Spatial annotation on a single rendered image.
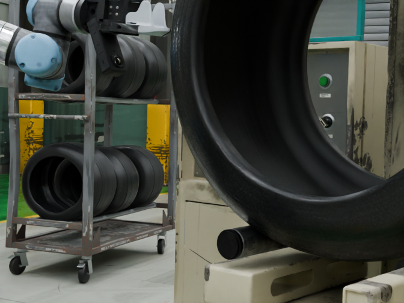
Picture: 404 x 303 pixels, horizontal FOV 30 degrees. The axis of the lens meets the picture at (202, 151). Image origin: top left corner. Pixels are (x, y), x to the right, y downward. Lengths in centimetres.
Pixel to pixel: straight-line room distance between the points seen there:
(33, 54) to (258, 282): 57
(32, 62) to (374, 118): 90
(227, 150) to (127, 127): 1077
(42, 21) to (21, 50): 17
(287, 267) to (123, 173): 404
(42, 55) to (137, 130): 1040
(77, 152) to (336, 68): 313
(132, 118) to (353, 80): 1007
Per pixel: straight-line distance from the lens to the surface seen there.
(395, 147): 136
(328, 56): 190
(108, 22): 139
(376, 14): 1048
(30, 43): 137
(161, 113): 1094
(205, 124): 110
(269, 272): 112
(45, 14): 152
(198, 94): 111
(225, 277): 111
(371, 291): 42
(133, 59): 518
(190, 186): 210
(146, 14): 134
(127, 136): 1185
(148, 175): 550
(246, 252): 111
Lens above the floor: 109
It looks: 3 degrees down
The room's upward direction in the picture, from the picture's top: 2 degrees clockwise
